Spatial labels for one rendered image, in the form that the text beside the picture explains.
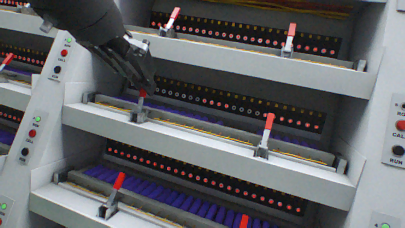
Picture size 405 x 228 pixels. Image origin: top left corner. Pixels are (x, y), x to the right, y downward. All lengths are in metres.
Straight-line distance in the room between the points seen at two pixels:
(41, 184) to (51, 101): 0.19
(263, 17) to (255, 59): 0.30
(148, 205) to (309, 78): 0.42
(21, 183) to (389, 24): 0.80
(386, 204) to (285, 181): 0.15
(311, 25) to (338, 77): 0.30
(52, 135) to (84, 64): 0.18
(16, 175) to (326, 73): 0.68
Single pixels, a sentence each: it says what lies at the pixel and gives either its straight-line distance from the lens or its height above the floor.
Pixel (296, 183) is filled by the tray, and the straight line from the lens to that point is 0.45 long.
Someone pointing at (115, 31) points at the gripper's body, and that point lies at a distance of 0.36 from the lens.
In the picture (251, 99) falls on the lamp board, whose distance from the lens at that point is 0.61.
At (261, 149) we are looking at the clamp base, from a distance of 0.47.
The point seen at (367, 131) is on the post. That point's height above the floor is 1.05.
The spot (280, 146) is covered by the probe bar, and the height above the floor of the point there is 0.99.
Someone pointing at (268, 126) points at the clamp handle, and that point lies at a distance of 0.47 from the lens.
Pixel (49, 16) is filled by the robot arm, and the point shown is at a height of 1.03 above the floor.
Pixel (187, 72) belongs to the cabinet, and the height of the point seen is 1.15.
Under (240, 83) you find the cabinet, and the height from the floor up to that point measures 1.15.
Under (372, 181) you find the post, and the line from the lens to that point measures 0.48.
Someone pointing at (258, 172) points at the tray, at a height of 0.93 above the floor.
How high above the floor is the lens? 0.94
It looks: 8 degrees up
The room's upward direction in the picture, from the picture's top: 16 degrees clockwise
